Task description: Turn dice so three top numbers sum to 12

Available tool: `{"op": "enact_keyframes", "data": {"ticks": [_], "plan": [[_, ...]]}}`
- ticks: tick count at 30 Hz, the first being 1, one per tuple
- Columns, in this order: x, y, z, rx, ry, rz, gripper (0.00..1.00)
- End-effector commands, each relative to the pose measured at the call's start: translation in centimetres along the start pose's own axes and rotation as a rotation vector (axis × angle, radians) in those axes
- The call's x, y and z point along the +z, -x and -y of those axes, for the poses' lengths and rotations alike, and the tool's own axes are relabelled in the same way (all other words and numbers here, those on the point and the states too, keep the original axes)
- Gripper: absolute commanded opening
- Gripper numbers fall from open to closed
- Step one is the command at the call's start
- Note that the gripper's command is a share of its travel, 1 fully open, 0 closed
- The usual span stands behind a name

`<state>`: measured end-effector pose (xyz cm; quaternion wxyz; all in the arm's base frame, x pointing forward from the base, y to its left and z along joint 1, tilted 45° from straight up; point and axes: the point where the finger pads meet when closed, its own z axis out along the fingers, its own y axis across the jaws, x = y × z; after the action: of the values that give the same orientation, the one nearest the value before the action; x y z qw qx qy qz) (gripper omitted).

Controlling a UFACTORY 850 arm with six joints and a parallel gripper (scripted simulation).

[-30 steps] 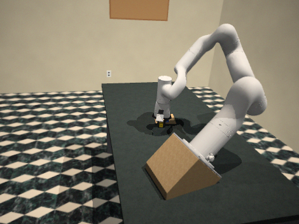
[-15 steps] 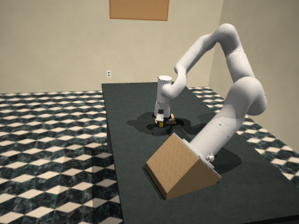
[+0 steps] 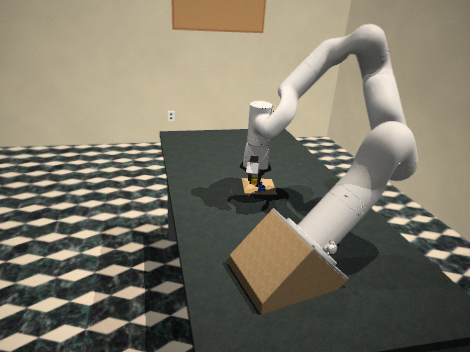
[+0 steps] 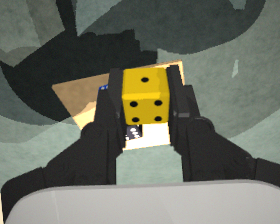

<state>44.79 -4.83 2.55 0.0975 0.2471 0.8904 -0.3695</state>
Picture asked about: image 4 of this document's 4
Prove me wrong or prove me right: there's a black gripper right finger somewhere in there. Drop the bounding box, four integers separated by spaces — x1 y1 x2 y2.
166 64 280 187

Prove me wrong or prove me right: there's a black die with white pips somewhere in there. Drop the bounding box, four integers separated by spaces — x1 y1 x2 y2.
127 124 143 141

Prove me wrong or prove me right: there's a tan flat mat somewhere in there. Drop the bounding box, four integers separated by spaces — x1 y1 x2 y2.
52 59 184 150

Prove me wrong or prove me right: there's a yellow die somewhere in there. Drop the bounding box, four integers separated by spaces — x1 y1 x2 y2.
122 67 170 125

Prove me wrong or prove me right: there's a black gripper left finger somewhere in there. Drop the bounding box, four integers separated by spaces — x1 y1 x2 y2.
0 67 127 224

